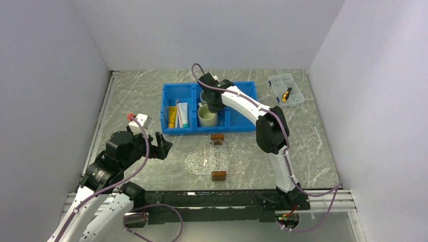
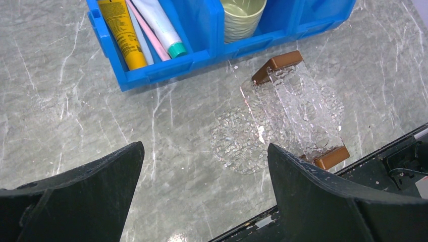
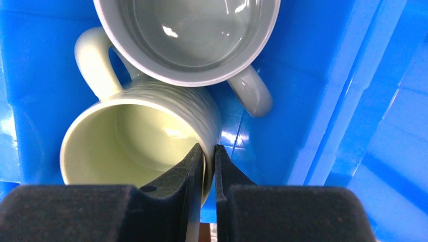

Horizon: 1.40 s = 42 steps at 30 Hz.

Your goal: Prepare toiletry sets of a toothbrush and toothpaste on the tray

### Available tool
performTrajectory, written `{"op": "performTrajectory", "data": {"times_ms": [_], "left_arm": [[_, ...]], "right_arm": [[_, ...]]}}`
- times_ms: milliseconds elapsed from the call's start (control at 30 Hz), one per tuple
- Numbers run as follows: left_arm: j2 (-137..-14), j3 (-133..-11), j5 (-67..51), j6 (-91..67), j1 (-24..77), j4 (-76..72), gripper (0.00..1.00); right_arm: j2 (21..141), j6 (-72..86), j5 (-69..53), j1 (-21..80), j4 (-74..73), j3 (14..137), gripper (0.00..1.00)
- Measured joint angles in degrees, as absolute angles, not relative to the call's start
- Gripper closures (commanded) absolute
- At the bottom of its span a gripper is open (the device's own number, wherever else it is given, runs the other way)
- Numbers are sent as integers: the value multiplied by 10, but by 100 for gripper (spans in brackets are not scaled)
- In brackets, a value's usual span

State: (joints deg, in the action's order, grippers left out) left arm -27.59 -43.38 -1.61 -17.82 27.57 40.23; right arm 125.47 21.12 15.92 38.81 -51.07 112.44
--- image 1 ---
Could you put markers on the yellow toothpaste tube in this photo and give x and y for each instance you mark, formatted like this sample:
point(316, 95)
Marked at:
point(173, 119)

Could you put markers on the grey ceramic mug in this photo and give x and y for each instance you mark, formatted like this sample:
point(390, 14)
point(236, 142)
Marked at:
point(203, 98)

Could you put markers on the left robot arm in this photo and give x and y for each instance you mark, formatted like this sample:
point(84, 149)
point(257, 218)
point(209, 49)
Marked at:
point(104, 193)

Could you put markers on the white toothpaste tube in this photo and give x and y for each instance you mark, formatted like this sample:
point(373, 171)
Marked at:
point(183, 114)

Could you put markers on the blue three-compartment bin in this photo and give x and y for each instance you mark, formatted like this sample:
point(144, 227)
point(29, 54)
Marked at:
point(230, 119)

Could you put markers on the green ceramic mug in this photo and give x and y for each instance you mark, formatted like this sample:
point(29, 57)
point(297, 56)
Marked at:
point(207, 118)

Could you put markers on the clear holder with wooden ends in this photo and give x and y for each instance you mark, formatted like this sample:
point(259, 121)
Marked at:
point(219, 173)

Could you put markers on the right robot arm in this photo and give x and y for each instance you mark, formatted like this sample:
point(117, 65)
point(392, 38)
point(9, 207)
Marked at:
point(271, 135)

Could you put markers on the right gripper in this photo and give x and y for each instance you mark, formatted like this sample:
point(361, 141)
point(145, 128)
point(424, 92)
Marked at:
point(214, 109)

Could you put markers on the yellow black screwdriver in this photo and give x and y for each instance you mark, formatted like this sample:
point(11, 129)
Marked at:
point(286, 95)

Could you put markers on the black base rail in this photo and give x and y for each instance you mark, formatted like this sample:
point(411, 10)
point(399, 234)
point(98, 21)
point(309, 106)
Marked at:
point(263, 205)

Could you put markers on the clear plastic organizer box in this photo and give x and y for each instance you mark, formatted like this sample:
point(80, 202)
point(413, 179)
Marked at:
point(280, 83)

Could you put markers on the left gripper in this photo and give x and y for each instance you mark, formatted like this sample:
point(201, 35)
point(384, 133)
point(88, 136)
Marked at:
point(153, 150)

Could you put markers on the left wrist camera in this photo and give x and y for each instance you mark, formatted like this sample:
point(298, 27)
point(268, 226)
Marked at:
point(137, 121)

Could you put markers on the toothbrush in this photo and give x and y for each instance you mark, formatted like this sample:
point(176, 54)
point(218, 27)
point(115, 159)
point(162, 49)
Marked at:
point(178, 115)

